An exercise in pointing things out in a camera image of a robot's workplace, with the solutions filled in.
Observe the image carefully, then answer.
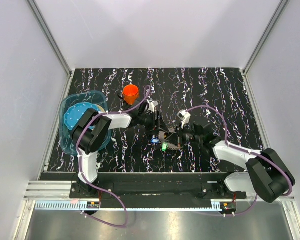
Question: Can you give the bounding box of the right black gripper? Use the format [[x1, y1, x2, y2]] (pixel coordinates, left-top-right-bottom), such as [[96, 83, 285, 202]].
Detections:
[[165, 122, 203, 148]]

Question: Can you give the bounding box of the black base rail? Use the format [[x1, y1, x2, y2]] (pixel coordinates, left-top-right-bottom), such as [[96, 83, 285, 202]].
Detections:
[[69, 171, 248, 201]]

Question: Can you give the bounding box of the green capped key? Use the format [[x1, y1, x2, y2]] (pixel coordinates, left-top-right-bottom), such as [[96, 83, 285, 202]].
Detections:
[[161, 142, 168, 152]]

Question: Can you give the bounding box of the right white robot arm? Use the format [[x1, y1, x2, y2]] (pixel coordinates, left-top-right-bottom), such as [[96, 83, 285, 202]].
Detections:
[[158, 124, 296, 203]]

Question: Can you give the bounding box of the orange plastic cup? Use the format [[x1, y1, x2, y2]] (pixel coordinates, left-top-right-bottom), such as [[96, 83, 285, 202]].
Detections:
[[118, 84, 140, 105]]

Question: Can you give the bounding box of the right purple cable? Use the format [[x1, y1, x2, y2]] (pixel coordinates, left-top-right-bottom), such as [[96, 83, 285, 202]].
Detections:
[[186, 104, 293, 217]]

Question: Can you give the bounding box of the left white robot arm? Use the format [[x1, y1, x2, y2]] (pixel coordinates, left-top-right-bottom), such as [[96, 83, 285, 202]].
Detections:
[[70, 101, 169, 198]]

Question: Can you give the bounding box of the blue dotted plate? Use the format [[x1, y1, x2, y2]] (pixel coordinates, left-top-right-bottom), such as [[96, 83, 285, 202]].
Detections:
[[63, 102, 104, 131]]

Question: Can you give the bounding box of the large ring of keyrings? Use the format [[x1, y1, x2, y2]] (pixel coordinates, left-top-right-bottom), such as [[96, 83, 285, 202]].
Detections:
[[157, 128, 183, 151]]

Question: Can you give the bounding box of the clear blue plastic bin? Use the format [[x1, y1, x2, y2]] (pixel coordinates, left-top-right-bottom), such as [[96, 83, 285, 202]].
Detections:
[[59, 90, 108, 156]]

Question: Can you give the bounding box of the right aluminium frame post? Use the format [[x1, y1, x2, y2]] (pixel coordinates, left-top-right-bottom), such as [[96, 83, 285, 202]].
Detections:
[[242, 0, 290, 75]]

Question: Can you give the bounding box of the left aluminium frame post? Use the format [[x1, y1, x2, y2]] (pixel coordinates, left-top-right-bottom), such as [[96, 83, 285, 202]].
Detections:
[[25, 0, 72, 77]]

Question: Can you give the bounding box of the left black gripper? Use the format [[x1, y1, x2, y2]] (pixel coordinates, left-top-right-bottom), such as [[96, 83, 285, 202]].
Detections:
[[138, 110, 170, 137]]

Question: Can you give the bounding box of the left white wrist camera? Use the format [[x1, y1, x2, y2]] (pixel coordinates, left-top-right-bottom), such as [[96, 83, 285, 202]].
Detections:
[[146, 100, 159, 113]]

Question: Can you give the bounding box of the aluminium frame post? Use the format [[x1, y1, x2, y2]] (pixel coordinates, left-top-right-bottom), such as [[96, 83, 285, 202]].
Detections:
[[242, 0, 290, 75], [25, 0, 72, 77]]

